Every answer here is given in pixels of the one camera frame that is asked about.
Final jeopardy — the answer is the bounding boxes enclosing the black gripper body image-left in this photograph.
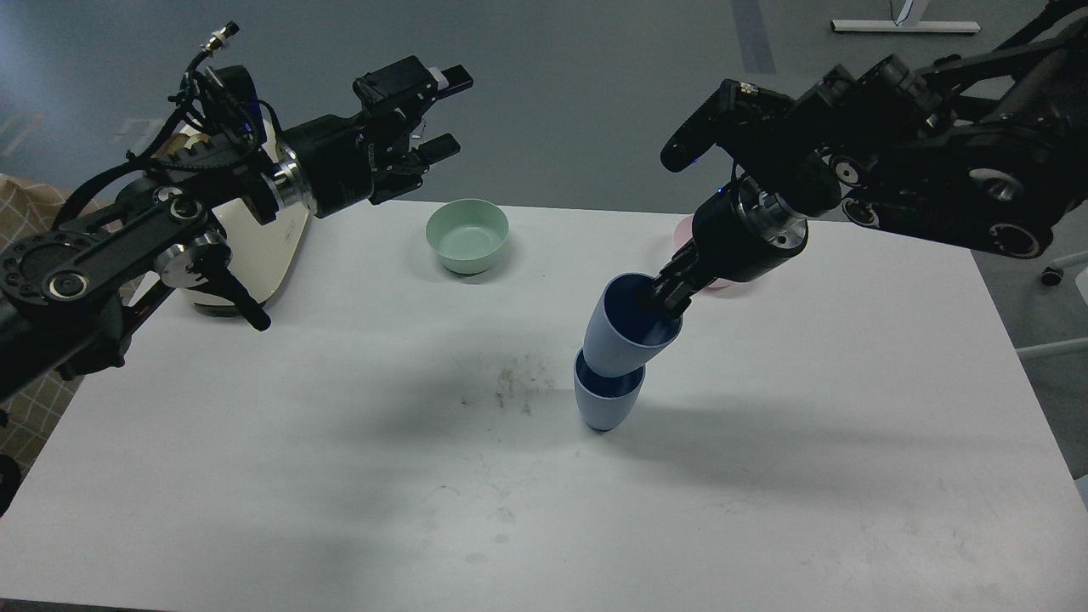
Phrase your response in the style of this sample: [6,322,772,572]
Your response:
[277,110,424,219]

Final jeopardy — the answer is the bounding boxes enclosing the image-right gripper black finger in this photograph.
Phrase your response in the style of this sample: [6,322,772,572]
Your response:
[650,241,710,319]

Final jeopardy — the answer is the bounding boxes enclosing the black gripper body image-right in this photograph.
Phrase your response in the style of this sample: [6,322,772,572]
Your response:
[691,174,808,284]

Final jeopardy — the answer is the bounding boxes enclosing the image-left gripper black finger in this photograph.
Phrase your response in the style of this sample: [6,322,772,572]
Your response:
[400,134,462,191]
[354,57,474,128]

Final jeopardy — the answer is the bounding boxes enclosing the blue cup image-right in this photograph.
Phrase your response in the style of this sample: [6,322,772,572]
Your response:
[581,274,683,378]

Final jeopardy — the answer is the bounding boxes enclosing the blue cup image-left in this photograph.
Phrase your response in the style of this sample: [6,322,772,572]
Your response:
[574,351,648,433]

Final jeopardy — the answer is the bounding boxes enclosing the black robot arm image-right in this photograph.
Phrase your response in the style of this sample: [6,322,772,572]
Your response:
[638,1,1085,319]

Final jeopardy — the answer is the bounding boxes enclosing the pink bowl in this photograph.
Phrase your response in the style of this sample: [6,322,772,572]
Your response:
[672,215,740,293]

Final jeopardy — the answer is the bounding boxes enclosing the green bowl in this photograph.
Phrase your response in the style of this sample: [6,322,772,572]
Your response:
[425,199,510,276]

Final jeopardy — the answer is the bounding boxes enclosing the cream white toaster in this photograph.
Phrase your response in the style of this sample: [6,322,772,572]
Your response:
[180,119,311,318]

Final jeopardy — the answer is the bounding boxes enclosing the beige checkered cloth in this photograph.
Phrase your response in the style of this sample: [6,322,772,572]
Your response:
[1,175,79,473]

